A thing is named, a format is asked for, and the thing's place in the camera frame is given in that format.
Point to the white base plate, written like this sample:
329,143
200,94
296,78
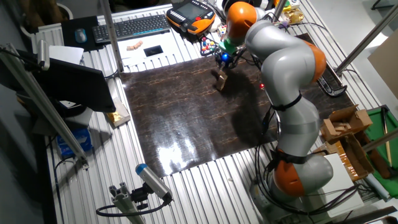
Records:
339,193

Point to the small box with yellow contents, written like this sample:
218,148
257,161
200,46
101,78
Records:
119,116

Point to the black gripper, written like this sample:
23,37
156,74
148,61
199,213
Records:
225,58

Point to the green felt mat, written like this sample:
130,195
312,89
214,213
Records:
377,130

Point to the black and orange teach pendant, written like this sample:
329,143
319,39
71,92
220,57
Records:
202,21

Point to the open cardboard box with blocks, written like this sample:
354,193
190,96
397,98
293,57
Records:
357,119

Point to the long aluminium profile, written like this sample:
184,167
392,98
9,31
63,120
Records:
46,105

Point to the grey depth camera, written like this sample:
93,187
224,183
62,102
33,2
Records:
43,56

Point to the black filament spool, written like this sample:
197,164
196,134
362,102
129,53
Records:
224,5

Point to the short aluminium profile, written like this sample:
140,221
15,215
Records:
124,202

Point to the grey computer mouse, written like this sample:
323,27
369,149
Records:
81,35

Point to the black tray of coloured balls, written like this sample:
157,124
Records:
202,53

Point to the black smartphone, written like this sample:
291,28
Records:
153,51

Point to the black camera bracket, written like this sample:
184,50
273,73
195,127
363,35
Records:
140,196

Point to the round white rimmed basket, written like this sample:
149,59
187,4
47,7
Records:
40,15

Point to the white paper sheet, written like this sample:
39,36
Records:
66,54
161,39

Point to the black monitor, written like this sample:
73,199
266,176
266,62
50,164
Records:
77,87

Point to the blue tissue pack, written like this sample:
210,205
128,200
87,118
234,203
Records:
74,143

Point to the aluminium post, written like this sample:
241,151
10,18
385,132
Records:
279,8
111,34
379,141
367,40

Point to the black keyboard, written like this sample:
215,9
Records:
130,28

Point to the purple small item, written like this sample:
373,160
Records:
284,26

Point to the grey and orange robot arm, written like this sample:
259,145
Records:
289,62

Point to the brown cardboard panel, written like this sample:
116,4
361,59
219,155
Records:
385,65

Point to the black curved clamp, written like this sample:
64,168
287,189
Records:
337,91

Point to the black mouse pad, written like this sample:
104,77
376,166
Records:
69,31

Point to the gold wrapped item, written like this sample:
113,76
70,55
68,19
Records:
293,17

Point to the silver camera with blue end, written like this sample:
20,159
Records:
152,180

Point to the light blue roll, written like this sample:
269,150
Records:
376,186

